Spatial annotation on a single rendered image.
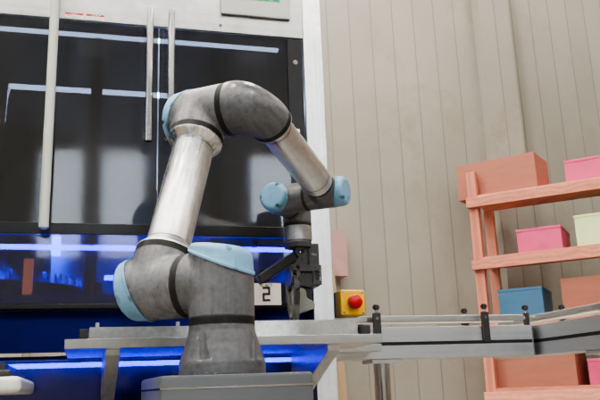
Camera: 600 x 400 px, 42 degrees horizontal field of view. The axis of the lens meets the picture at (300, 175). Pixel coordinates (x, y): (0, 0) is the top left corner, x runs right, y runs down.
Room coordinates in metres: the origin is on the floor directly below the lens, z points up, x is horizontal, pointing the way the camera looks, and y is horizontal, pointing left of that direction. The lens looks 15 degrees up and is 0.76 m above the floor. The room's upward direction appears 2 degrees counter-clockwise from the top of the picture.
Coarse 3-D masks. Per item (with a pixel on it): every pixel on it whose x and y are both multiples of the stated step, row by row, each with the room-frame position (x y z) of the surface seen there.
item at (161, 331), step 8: (96, 328) 1.80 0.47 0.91; (104, 328) 1.80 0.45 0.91; (112, 328) 1.81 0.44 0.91; (120, 328) 1.81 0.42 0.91; (128, 328) 1.82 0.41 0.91; (136, 328) 1.82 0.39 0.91; (144, 328) 1.83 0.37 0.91; (152, 328) 1.83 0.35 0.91; (160, 328) 1.84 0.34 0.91; (168, 328) 1.84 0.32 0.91; (176, 328) 1.85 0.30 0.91; (184, 328) 1.85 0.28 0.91; (88, 336) 1.90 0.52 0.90; (96, 336) 1.80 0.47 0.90; (104, 336) 1.80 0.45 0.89; (112, 336) 1.81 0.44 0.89; (120, 336) 1.81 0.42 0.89; (128, 336) 1.82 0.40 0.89; (136, 336) 1.82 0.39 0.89; (144, 336) 1.83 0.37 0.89; (152, 336) 1.83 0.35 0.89; (160, 336) 1.84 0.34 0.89; (168, 336) 1.84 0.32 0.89; (176, 336) 1.85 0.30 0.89; (184, 336) 1.85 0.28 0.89
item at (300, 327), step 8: (296, 320) 1.81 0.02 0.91; (304, 320) 1.81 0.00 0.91; (312, 320) 1.82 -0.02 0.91; (320, 320) 1.82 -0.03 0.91; (328, 320) 1.83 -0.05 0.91; (336, 320) 1.83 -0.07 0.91; (344, 320) 1.84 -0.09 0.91; (352, 320) 1.84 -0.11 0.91; (256, 328) 1.78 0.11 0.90; (264, 328) 1.79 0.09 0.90; (272, 328) 1.79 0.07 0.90; (280, 328) 1.80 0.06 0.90; (288, 328) 1.80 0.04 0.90; (296, 328) 1.81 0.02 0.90; (304, 328) 1.81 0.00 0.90; (312, 328) 1.82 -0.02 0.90; (320, 328) 1.82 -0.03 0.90; (328, 328) 1.83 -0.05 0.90; (336, 328) 1.83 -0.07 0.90; (344, 328) 1.84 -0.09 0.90; (352, 328) 1.84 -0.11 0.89
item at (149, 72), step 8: (152, 8) 2.03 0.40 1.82; (152, 16) 2.03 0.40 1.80; (152, 24) 2.03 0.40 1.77; (152, 32) 2.03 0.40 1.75; (152, 40) 2.03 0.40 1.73; (152, 48) 2.03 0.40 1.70; (152, 56) 2.03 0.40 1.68; (152, 64) 2.03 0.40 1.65; (152, 72) 2.03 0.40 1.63; (152, 80) 2.03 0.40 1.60; (152, 88) 2.03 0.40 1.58; (152, 96) 2.03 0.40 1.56; (152, 104) 2.03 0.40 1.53; (152, 112) 2.03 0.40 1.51; (152, 120) 2.03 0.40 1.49; (152, 128) 2.03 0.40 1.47; (144, 136) 2.08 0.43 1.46; (152, 136) 2.04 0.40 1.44
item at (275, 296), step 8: (256, 288) 2.16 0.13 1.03; (272, 288) 2.18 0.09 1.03; (280, 288) 2.18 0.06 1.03; (256, 296) 2.16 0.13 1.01; (264, 296) 2.17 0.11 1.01; (272, 296) 2.18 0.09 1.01; (280, 296) 2.18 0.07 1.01; (256, 304) 2.16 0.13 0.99; (264, 304) 2.17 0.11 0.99; (272, 304) 2.18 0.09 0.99; (280, 304) 2.18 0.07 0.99
